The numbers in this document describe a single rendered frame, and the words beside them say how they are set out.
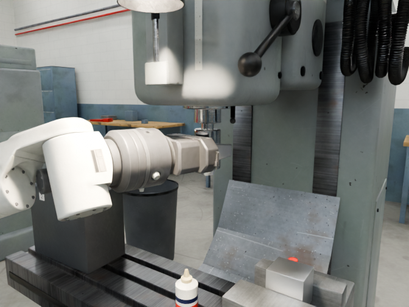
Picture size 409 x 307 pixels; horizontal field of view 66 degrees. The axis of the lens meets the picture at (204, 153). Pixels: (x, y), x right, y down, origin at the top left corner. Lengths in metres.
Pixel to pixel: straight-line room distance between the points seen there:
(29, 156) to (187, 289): 0.33
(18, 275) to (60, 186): 0.58
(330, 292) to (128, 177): 0.36
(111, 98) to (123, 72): 0.66
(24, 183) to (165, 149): 0.19
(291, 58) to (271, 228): 0.48
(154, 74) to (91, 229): 0.46
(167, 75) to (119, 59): 6.63
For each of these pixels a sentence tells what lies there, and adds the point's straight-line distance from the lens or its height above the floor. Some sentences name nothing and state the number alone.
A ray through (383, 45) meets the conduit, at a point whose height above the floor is 1.41.
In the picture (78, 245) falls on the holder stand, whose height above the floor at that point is 0.98.
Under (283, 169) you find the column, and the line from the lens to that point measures 0.90.
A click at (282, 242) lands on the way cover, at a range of 0.89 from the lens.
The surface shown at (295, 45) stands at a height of 1.41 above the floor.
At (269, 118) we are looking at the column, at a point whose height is 1.27.
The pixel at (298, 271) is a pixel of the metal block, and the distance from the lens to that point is 0.55.
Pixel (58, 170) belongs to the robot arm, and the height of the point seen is 1.24.
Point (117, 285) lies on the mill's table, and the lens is 0.78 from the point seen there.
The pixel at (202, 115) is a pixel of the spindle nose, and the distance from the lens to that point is 0.53.
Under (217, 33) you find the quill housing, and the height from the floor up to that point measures 1.41.
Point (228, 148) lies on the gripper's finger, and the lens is 0.55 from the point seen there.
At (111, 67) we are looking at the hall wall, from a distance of 7.24.
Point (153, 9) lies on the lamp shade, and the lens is 0.42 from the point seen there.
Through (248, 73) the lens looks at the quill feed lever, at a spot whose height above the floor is 1.35.
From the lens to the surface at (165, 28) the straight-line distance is 0.45.
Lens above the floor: 1.32
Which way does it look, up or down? 10 degrees down
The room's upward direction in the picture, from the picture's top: straight up
